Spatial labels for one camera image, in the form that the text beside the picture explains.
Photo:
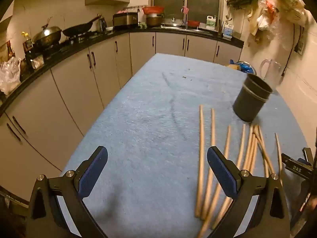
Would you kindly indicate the yellow snack bag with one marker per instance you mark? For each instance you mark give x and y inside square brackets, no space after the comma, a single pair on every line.
[232,67]

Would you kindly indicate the white plastic bags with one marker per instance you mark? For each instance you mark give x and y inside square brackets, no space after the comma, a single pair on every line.
[266,17]

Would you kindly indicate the red bowl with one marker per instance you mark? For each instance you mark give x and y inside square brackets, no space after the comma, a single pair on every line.
[193,23]

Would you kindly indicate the kitchen window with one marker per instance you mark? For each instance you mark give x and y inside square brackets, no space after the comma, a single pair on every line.
[203,0]

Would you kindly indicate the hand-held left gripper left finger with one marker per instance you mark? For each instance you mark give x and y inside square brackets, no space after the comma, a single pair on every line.
[92,171]

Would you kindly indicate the steel wok with lid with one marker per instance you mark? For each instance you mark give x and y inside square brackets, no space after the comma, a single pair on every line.
[47,36]

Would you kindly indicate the black wok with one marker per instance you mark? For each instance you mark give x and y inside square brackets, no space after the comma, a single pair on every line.
[76,29]

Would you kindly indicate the steel kettle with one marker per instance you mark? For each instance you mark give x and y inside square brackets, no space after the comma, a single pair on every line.
[102,24]

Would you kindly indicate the wooden chopsticks bundle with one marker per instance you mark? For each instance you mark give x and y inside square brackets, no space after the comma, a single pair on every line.
[74,91]

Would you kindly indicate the bunch of wooden chopsticks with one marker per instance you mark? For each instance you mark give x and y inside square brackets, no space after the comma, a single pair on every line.
[250,151]

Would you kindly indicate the red plastic basin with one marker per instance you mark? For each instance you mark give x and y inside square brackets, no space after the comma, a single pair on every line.
[153,10]

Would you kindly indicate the pink rag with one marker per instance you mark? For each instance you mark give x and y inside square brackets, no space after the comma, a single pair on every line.
[184,9]

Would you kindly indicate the steel sink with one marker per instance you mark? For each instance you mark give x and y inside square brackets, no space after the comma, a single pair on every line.
[180,28]

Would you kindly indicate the wall socket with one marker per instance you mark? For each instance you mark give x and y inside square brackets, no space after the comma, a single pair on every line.
[299,47]

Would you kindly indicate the blue snack bag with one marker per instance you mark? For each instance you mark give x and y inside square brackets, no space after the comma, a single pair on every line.
[245,67]

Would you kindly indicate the green vegetables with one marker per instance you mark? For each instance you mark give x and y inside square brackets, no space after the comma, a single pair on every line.
[142,25]

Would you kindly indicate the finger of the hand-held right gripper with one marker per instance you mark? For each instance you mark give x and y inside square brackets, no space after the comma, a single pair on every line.
[286,160]
[308,157]

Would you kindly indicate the silver countertop appliance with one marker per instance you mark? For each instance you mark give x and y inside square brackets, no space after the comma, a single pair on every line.
[125,19]

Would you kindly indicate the crumpled clear plastic bag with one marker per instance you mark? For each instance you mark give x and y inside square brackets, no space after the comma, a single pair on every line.
[10,75]

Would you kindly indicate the dark grey utensil cup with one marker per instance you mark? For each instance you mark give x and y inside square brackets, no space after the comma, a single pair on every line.
[250,101]

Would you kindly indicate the sink faucet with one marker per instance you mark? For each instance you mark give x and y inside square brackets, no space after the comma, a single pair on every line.
[185,21]

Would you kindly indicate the black gas stove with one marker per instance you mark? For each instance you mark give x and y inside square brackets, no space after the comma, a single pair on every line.
[81,38]

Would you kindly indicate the white jug blue label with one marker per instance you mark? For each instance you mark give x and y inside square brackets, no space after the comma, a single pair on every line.
[227,31]

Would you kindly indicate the pink cloth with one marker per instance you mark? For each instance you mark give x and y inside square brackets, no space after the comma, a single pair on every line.
[122,11]

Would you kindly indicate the clear bag of flatbread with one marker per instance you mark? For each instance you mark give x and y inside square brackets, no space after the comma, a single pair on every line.
[289,2]

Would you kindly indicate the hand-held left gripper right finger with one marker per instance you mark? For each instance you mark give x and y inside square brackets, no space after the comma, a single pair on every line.
[223,173]

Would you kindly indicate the holder with dark chopsticks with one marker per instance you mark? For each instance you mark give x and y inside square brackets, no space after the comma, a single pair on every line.
[221,29]

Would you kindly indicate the clear glass mug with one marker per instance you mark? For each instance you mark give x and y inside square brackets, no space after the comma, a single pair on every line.
[271,74]

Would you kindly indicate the metal cooking pot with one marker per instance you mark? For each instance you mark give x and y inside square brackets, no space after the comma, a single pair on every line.
[154,21]

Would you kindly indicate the white jug green label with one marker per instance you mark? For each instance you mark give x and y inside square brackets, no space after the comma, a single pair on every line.
[211,22]

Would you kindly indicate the sauce bottle yellow cap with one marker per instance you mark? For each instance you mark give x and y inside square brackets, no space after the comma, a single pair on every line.
[27,43]

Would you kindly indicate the glass pot lid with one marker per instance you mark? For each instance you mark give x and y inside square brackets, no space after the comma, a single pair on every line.
[172,22]

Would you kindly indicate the blue tablecloth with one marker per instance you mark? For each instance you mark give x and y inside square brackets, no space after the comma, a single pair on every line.
[148,129]

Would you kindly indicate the black kitchen countertop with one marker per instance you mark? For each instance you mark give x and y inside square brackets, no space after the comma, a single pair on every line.
[74,48]

